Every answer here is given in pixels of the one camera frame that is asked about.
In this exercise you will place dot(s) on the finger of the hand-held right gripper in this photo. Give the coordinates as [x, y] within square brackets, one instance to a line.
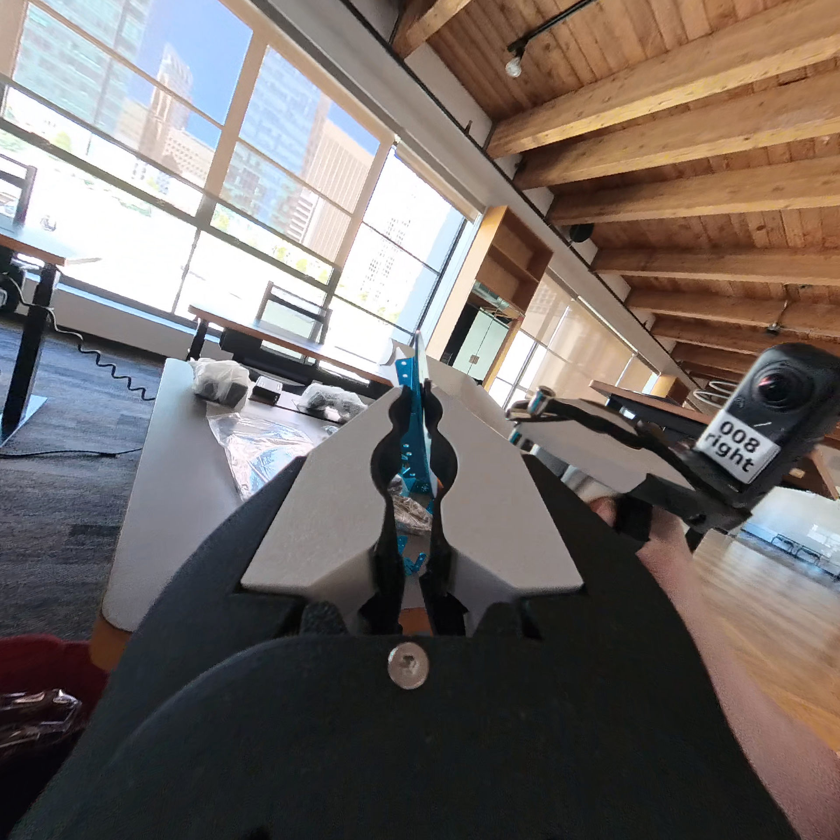
[610, 425]
[590, 453]

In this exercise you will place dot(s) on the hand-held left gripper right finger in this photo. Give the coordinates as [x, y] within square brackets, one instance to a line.
[512, 518]

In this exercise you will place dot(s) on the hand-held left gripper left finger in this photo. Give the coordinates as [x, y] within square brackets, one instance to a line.
[308, 518]

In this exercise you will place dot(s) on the small metal socket wrench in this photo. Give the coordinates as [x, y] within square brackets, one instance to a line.
[543, 397]

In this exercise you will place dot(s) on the blue perforated metal bracket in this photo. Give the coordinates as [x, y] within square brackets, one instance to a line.
[405, 387]

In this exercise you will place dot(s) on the blue round metal plate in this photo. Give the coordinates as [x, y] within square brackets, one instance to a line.
[420, 374]

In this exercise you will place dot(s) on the person's right forearm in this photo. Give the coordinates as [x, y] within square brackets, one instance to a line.
[754, 722]

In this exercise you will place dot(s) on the grey desk with wooden edge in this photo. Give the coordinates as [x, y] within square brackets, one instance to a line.
[170, 499]

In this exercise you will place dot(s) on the person's right hand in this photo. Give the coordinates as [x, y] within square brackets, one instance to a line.
[666, 551]

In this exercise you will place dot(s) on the clear plastic bag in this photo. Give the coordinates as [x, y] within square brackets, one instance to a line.
[262, 453]

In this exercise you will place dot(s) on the window with roller blinds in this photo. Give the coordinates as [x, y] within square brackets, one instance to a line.
[577, 341]

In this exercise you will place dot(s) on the crinkled silver plastic bag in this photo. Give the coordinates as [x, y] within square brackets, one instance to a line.
[410, 512]

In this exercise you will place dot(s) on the small blue metal parts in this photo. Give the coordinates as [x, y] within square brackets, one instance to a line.
[410, 564]

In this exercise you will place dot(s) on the plastic bag with dark parts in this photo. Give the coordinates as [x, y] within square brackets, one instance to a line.
[328, 399]

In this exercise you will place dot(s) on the small dark box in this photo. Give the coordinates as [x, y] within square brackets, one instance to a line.
[266, 392]

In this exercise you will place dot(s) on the white wrapped dark part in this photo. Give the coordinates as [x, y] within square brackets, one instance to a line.
[220, 380]

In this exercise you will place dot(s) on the wooden shelf unit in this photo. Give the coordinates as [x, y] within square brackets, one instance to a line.
[518, 262]

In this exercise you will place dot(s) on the long grey table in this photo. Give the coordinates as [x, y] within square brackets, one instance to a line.
[275, 328]

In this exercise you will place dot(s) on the black round ceiling fixture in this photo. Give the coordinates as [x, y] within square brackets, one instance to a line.
[581, 231]

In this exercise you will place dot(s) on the wooden chair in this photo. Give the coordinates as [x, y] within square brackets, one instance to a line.
[31, 190]
[295, 300]

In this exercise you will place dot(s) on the red cloth item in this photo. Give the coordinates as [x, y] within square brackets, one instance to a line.
[46, 663]

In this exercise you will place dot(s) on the dark shiny plastic bag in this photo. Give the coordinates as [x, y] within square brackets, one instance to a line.
[39, 722]

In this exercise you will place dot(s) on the ceiling spot light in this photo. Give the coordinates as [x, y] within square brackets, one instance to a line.
[514, 65]

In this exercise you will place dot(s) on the large clear glass window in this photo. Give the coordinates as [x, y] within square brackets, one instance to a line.
[295, 131]

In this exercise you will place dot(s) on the table with black leg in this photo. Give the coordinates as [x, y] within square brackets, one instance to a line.
[26, 246]

